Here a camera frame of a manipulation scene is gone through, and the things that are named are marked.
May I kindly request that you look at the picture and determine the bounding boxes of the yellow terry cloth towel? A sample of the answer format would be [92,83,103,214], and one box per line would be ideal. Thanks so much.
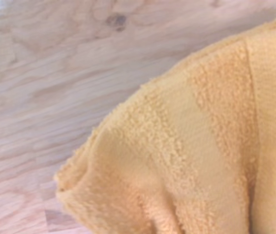
[54,15,276,234]

